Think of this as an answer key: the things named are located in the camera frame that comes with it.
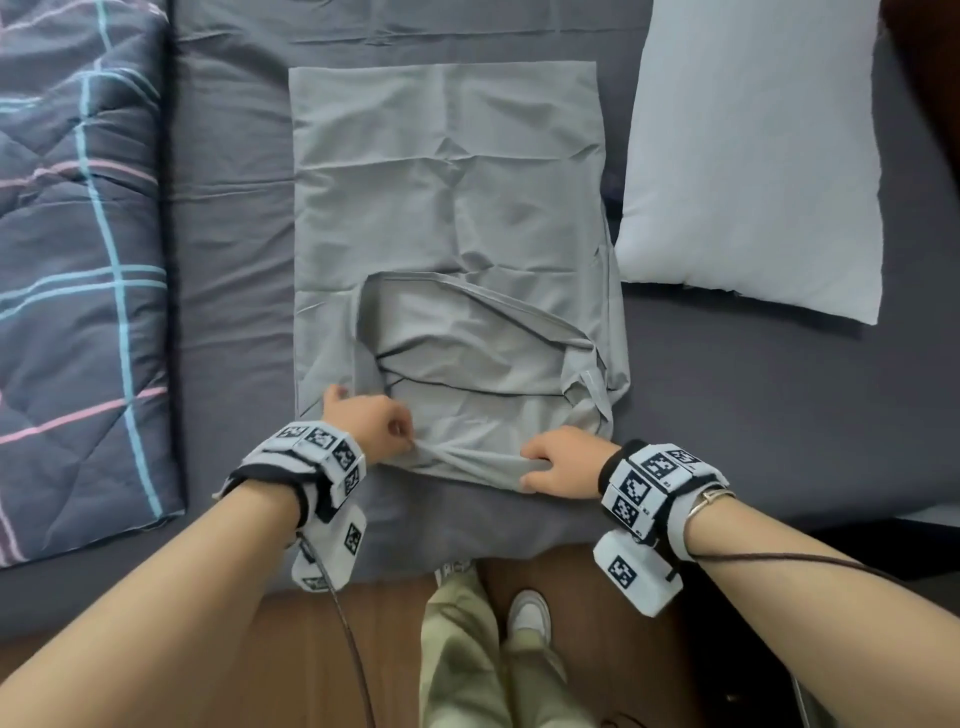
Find dark plaid quilt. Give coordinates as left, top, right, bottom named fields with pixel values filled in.
left=0, top=0, right=187, bottom=568

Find dark grey bed sheet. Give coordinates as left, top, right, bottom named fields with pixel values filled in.
left=0, top=0, right=960, bottom=643

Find left wrist strap with markers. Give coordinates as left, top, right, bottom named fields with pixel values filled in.
left=213, top=421, right=369, bottom=526

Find white pillow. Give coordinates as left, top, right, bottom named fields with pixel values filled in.
left=613, top=0, right=885, bottom=326

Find right wrist strap with markers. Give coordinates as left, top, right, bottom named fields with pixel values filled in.
left=598, top=439, right=733, bottom=564

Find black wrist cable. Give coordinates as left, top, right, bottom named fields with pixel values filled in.
left=299, top=532, right=376, bottom=728
left=671, top=551, right=960, bottom=601

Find person's right hand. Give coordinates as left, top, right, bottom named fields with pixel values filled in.
left=518, top=425, right=624, bottom=500

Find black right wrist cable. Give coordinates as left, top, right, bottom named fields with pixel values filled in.
left=671, top=551, right=960, bottom=601

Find grey pillowcase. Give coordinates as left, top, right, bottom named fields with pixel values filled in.
left=288, top=61, right=631, bottom=493

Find person's left hand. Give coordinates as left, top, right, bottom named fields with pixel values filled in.
left=322, top=383, right=415, bottom=470

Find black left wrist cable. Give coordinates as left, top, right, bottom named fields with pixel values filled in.
left=299, top=532, right=376, bottom=728

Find person's white right shoe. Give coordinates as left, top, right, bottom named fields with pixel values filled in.
left=506, top=590, right=553, bottom=643

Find person's right forearm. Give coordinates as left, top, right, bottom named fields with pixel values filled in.
left=686, top=494, right=960, bottom=728

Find wrist strap with markers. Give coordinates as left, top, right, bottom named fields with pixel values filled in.
left=598, top=439, right=733, bottom=564
left=213, top=421, right=369, bottom=526

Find person's left forearm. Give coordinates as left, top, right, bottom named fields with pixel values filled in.
left=0, top=479, right=301, bottom=728

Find person's light green trousers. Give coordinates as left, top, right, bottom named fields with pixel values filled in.
left=418, top=573, right=601, bottom=728

